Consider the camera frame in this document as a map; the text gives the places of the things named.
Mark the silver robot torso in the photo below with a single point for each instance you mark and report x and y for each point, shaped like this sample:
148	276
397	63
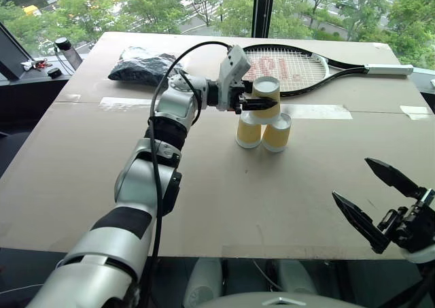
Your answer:
282	303

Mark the small black round puck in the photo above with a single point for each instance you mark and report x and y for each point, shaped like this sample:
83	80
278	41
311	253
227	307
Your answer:
53	72

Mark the white and red small clutter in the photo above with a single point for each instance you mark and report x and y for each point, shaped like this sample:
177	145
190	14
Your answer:
29	65

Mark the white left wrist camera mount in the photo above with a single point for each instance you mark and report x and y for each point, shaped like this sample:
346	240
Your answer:
234	63

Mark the black plastic bag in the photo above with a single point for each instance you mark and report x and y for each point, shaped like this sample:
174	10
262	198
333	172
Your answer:
142	68

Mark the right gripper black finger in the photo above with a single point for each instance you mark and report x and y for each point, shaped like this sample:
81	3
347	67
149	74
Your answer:
360	221
394	179

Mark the black and white tennis racket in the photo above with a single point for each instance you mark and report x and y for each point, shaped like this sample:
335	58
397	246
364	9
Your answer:
387	69

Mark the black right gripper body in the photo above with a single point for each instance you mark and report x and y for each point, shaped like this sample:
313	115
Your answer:
414	223

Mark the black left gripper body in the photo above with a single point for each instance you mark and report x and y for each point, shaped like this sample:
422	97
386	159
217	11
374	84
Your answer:
238	99

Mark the yellow paper cup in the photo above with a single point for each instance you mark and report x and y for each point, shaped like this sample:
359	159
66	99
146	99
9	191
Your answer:
248	134
277	134
266	87

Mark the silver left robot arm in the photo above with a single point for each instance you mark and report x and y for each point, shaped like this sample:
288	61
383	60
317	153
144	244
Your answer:
136	185

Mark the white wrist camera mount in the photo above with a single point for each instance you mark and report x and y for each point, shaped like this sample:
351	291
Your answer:
234	63
423	255

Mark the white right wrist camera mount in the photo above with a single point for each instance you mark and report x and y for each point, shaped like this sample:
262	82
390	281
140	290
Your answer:
423	255

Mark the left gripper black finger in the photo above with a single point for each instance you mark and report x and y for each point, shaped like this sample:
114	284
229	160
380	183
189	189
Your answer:
260	103

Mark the black window frame post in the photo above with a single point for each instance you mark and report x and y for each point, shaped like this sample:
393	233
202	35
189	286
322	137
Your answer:
263	9

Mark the black cylinder with round cap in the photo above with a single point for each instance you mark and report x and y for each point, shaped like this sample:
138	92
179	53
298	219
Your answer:
63	43

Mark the clear tape strip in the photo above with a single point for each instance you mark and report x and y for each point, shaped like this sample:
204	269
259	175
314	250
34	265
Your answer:
129	103
319	111
415	111

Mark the yellow vehicle outside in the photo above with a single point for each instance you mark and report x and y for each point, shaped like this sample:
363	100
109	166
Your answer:
32	10

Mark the black slanted window frame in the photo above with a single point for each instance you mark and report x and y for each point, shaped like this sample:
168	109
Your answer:
10	56

